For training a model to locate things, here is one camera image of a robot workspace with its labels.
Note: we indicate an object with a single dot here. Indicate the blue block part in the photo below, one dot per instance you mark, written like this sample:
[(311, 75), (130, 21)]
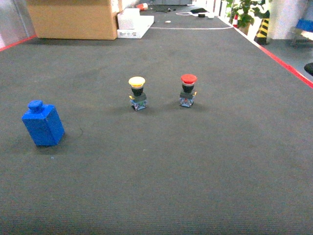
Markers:
[(43, 123)]

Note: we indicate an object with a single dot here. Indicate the white flat boxes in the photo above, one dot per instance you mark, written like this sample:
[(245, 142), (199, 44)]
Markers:
[(133, 25)]

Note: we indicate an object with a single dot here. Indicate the green potted plant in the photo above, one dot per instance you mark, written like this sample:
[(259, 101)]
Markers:
[(246, 11)]

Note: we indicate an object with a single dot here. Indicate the large cardboard box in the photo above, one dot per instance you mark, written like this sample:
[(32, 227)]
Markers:
[(75, 19)]

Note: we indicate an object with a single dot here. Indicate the yellow push button switch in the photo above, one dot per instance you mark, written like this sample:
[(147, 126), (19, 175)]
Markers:
[(138, 99)]

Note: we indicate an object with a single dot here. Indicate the red push button switch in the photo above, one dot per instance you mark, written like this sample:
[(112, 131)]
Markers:
[(187, 95)]

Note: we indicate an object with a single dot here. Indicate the yellow black striped post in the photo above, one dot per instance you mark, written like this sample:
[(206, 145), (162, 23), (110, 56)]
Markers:
[(262, 33)]

